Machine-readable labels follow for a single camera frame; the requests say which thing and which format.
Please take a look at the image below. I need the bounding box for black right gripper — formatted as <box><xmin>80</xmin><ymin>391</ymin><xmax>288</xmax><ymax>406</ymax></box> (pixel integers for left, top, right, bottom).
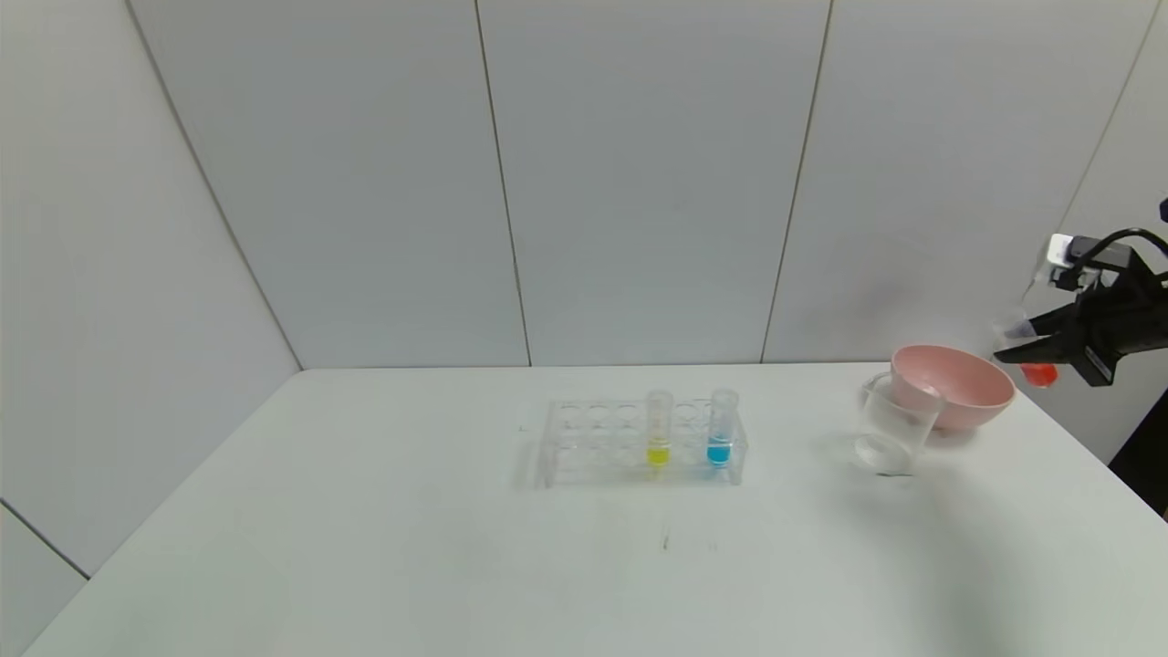
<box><xmin>993</xmin><ymin>284</ymin><xmax>1168</xmax><ymax>387</ymax></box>

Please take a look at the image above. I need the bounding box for test tube with red pigment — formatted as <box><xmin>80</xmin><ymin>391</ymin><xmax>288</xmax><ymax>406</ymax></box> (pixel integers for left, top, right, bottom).
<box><xmin>996</xmin><ymin>274</ymin><xmax>1061</xmax><ymax>389</ymax></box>

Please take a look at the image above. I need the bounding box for test tube with blue pigment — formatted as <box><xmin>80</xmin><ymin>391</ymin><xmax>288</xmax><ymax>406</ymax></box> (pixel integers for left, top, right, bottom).
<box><xmin>709</xmin><ymin>389</ymin><xmax>738</xmax><ymax>469</ymax></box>

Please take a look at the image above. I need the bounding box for test tube with yellow pigment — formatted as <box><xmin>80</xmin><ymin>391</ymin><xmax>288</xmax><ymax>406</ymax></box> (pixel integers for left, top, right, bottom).
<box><xmin>645</xmin><ymin>391</ymin><xmax>673</xmax><ymax>467</ymax></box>

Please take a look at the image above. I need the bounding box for clear plastic test tube rack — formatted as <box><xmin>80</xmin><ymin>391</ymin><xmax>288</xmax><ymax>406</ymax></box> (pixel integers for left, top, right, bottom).
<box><xmin>534</xmin><ymin>394</ymin><xmax>749</xmax><ymax>489</ymax></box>

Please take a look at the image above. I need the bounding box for pink bowl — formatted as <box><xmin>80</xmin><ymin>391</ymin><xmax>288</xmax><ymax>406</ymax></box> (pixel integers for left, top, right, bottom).
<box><xmin>890</xmin><ymin>344</ymin><xmax>1016</xmax><ymax>433</ymax></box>

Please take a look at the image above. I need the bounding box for clear glass beaker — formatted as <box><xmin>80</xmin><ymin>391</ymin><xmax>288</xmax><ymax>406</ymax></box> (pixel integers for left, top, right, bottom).
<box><xmin>853</xmin><ymin>372</ymin><xmax>941</xmax><ymax>477</ymax></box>

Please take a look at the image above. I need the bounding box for white grey right wrist camera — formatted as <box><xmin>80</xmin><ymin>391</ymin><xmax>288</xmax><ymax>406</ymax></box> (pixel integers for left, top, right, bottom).
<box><xmin>1047</xmin><ymin>234</ymin><xmax>1134</xmax><ymax>291</ymax></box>

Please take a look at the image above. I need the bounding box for black camera cable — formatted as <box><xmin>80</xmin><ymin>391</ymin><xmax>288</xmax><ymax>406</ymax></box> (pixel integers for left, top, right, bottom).
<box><xmin>1075</xmin><ymin>226</ymin><xmax>1168</xmax><ymax>275</ymax></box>

